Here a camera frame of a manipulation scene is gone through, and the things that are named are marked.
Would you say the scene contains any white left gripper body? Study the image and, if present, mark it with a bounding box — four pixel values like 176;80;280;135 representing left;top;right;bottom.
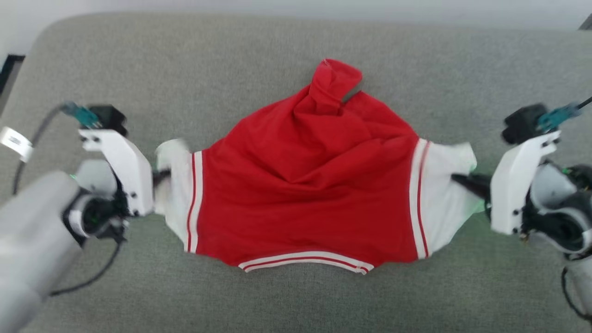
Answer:
78;129;156;218

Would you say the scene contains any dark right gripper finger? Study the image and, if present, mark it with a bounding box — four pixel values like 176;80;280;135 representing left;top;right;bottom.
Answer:
451;173;492;207

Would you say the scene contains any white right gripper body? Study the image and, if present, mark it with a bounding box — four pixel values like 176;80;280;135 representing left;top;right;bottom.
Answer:
489;131;561;236

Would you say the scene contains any red white-striped sports garment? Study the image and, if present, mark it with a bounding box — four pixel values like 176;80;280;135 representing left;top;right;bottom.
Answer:
155;58;478;276

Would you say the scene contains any black flat object beside sofa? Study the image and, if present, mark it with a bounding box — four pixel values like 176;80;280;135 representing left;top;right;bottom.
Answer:
0;54;26;95

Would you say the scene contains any grey fabric sofa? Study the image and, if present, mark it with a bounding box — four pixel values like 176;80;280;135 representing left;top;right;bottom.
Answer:
0;12;592;333

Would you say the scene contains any teal-plug left camera cable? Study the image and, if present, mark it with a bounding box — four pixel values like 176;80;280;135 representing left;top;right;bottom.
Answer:
13;101;101;195

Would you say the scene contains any teal-plug camera cable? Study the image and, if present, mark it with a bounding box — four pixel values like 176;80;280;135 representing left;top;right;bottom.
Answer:
13;101;101;195
536;96;592;133

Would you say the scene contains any teal-plug right camera cable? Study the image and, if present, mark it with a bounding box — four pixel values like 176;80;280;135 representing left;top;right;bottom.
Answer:
536;96;592;133

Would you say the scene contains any white cable label tag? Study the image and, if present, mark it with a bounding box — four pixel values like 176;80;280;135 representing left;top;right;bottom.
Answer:
0;126;34;163

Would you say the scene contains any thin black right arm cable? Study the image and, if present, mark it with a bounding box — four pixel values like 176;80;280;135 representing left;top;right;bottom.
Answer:
561;266;592;321

